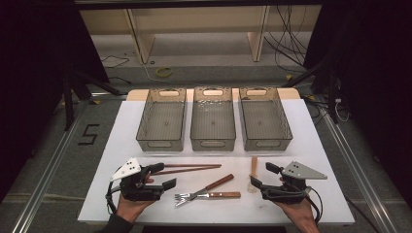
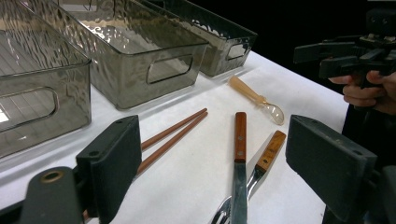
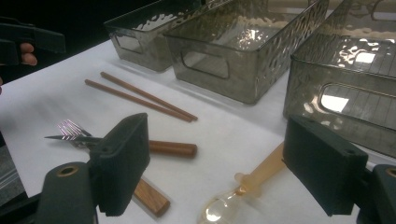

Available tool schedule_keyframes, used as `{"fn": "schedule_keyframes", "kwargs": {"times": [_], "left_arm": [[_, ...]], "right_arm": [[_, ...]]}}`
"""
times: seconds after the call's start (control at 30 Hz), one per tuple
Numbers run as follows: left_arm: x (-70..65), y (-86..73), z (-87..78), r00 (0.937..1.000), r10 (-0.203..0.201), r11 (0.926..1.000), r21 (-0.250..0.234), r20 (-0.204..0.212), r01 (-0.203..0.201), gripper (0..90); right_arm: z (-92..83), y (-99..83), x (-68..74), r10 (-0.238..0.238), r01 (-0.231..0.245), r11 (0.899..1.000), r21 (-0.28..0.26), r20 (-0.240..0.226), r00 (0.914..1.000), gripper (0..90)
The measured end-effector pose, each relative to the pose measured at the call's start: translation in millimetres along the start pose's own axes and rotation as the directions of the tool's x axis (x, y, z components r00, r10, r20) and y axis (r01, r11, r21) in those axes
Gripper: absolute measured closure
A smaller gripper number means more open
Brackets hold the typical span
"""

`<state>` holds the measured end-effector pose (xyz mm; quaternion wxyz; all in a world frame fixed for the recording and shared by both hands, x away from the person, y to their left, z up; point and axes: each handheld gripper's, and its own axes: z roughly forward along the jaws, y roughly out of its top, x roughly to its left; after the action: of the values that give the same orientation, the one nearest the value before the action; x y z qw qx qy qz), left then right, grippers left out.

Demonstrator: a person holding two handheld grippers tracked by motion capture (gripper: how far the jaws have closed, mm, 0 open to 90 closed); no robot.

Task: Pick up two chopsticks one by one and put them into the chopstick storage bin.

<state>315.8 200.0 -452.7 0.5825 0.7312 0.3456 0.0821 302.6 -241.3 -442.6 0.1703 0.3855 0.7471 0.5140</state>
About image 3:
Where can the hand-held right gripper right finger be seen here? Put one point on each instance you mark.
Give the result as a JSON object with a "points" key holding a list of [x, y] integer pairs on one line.
{"points": [[323, 165]]}

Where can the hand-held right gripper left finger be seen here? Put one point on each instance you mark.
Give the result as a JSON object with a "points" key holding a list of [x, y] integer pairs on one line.
{"points": [[121, 168]]}

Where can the brown wooden chopstick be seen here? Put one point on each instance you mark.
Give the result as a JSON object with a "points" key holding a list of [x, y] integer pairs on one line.
{"points": [[149, 97], [137, 100]]}

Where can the smoky transparent plastic bin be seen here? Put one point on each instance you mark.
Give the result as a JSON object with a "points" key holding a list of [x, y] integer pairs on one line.
{"points": [[146, 46], [243, 77], [342, 90]]}

